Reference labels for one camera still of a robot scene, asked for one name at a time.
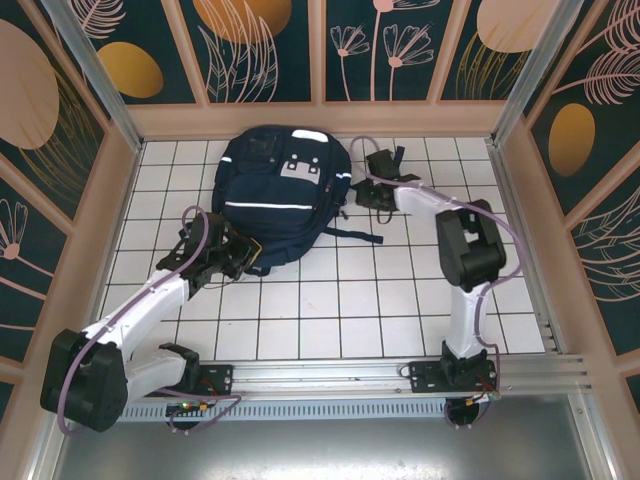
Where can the navy blue backpack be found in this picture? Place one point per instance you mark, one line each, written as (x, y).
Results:
(270, 190)

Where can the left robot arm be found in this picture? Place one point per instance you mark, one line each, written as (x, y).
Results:
(85, 380)

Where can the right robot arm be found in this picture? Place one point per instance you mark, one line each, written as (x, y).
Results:
(470, 245)

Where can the small circuit board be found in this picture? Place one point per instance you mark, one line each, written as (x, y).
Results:
(190, 407)

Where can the grey metal sheet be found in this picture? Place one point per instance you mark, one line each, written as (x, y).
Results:
(320, 450)

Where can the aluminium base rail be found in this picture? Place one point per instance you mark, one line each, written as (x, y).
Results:
(320, 372)

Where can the aluminium frame post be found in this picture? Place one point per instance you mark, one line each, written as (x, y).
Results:
(538, 75)
(97, 75)

